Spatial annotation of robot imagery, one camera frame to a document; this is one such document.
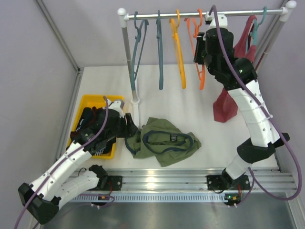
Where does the orange plastic hanger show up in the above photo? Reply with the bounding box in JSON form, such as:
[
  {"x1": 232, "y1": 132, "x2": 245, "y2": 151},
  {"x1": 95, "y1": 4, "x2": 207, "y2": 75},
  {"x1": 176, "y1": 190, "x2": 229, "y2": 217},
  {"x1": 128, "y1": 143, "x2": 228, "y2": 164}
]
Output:
[{"x1": 184, "y1": 8, "x2": 205, "y2": 90}]

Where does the olive green tank top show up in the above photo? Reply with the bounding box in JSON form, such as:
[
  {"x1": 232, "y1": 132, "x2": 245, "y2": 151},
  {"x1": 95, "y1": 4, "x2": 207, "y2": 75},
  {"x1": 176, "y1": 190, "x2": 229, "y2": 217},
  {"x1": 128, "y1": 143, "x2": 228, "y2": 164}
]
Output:
[{"x1": 124, "y1": 117, "x2": 202, "y2": 167}]

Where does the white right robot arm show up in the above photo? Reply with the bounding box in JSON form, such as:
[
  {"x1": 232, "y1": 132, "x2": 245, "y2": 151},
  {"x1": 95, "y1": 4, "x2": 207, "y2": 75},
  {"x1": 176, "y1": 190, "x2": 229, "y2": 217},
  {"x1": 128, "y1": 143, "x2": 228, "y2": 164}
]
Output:
[{"x1": 194, "y1": 28, "x2": 284, "y2": 189}]

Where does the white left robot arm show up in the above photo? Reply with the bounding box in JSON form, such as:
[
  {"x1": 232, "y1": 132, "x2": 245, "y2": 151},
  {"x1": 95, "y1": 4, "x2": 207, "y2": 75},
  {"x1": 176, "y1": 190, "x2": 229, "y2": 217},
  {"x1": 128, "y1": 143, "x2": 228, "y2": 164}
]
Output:
[{"x1": 18, "y1": 107, "x2": 138, "y2": 225}]

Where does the yellow plastic hanger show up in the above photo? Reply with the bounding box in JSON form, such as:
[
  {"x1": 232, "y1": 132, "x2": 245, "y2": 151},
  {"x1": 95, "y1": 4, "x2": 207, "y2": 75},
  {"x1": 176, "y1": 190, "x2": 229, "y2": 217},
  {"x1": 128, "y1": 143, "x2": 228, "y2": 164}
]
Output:
[{"x1": 169, "y1": 9, "x2": 186, "y2": 89}]

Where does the grey-blue hanger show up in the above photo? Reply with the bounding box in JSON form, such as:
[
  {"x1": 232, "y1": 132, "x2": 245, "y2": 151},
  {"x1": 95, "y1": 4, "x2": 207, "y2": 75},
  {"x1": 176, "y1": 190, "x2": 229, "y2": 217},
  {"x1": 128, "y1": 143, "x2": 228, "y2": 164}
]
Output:
[
  {"x1": 156, "y1": 10, "x2": 164, "y2": 90},
  {"x1": 131, "y1": 11, "x2": 149, "y2": 91}
]

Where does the teal plastic hanger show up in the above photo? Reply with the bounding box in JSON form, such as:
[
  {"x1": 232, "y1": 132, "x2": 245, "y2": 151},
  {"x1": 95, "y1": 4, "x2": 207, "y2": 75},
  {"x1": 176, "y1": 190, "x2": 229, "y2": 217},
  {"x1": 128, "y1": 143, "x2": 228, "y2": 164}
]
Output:
[{"x1": 246, "y1": 6, "x2": 267, "y2": 50}]

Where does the grey-blue hanger leftmost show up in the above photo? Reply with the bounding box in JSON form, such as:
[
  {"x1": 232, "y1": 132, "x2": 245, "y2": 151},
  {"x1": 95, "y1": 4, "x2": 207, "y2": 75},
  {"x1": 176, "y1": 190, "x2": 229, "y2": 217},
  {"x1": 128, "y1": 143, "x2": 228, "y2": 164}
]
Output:
[{"x1": 131, "y1": 11, "x2": 149, "y2": 91}]

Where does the dark red tank top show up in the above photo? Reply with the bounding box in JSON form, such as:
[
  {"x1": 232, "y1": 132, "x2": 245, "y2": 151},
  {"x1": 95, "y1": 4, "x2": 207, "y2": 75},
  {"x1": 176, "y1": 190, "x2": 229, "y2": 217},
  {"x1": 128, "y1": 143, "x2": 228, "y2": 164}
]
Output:
[{"x1": 213, "y1": 15, "x2": 257, "y2": 123}]

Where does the dark striped clothes pile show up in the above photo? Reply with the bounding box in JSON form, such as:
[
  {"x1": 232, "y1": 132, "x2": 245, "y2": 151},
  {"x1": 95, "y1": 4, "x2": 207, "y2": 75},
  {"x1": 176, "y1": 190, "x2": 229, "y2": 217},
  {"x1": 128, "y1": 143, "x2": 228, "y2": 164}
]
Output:
[{"x1": 70, "y1": 107, "x2": 116, "y2": 156}]

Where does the white metal clothes rack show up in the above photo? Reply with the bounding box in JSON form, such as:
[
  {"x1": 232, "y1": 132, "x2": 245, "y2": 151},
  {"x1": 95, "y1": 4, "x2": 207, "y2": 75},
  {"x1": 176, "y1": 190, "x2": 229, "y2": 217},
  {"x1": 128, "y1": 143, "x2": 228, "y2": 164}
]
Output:
[{"x1": 117, "y1": 0, "x2": 296, "y2": 116}]

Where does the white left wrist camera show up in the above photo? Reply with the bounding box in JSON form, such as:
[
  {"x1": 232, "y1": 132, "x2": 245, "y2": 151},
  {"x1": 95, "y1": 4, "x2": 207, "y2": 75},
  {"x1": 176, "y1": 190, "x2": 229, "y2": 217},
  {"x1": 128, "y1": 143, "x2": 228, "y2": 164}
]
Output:
[{"x1": 107, "y1": 99, "x2": 124, "y2": 118}]

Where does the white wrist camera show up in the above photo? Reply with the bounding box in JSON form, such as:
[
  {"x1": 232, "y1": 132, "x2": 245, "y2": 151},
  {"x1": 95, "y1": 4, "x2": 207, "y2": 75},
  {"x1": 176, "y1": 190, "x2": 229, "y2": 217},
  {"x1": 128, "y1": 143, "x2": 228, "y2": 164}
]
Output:
[
  {"x1": 107, "y1": 99, "x2": 124, "y2": 118},
  {"x1": 204, "y1": 12, "x2": 228, "y2": 30}
]

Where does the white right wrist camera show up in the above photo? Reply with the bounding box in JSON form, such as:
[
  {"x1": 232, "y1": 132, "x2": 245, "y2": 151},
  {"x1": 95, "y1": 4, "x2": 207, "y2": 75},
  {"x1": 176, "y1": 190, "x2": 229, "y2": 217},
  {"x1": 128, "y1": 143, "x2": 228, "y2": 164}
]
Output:
[{"x1": 204, "y1": 12, "x2": 228, "y2": 30}]

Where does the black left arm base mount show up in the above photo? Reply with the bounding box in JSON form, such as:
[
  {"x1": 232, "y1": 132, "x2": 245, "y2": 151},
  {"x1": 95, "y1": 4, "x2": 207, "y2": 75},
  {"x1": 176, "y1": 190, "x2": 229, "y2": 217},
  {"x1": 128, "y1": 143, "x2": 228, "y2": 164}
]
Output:
[{"x1": 103, "y1": 176, "x2": 122, "y2": 191}]

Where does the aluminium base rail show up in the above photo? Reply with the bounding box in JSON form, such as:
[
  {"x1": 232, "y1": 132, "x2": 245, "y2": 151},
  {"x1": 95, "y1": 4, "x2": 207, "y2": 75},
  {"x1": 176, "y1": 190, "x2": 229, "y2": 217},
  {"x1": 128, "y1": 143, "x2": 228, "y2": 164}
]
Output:
[{"x1": 71, "y1": 169, "x2": 297, "y2": 203}]

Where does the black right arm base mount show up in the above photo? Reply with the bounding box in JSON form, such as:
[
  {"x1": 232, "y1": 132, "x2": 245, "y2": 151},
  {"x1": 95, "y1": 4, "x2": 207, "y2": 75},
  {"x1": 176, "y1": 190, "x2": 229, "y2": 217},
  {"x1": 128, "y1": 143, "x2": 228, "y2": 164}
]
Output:
[{"x1": 206, "y1": 175, "x2": 230, "y2": 194}]

